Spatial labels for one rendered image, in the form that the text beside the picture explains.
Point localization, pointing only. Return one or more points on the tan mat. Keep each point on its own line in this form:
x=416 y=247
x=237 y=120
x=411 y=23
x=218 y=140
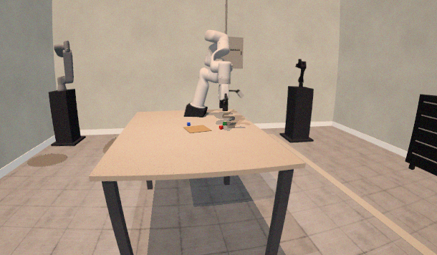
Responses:
x=197 y=129

